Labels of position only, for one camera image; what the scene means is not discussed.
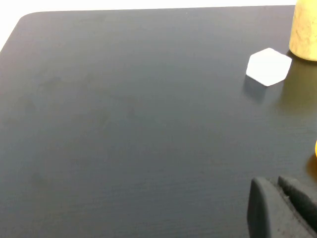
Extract yellow plastic cup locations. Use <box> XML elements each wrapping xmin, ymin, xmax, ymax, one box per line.
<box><xmin>288</xmin><ymin>0</ymin><xmax>317</xmax><ymax>62</ymax></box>

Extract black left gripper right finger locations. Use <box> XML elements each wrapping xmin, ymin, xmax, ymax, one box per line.
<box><xmin>277</xmin><ymin>175</ymin><xmax>317</xmax><ymax>230</ymax></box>

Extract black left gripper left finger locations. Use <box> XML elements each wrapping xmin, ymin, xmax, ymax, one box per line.
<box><xmin>247</xmin><ymin>176</ymin><xmax>313</xmax><ymax>238</ymax></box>

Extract white foam cube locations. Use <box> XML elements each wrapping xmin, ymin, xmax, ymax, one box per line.
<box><xmin>245</xmin><ymin>47</ymin><xmax>293</xmax><ymax>87</ymax></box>

